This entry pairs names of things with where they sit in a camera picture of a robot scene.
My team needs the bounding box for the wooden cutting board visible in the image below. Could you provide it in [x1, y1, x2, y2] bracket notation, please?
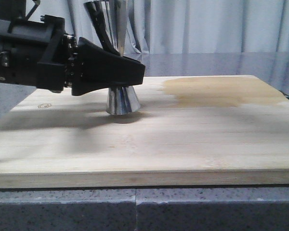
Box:
[0, 76, 289, 188]

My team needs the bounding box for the steel double jigger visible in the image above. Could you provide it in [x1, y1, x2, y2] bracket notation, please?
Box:
[83, 0, 141, 115]

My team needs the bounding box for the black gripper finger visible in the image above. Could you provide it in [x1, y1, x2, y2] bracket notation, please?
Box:
[72, 37, 145, 96]

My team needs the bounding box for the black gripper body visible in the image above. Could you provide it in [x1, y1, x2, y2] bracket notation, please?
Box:
[0, 15, 71, 92]

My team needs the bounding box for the grey curtain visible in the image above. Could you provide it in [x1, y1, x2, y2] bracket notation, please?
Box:
[0, 0, 289, 55]

